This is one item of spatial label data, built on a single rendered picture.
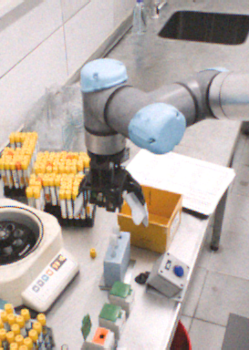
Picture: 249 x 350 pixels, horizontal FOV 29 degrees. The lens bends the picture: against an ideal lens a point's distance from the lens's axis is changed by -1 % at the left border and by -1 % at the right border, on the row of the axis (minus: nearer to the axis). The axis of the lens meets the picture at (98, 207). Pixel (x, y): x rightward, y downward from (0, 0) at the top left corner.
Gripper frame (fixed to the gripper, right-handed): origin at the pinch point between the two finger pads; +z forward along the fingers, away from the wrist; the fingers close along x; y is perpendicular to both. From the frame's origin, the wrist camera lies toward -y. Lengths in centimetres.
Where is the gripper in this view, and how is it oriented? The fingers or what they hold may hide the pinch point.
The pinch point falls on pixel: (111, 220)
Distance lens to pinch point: 101.2
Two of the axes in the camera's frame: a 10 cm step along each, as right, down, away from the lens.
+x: 9.7, 1.3, -2.1
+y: -2.4, 6.5, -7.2
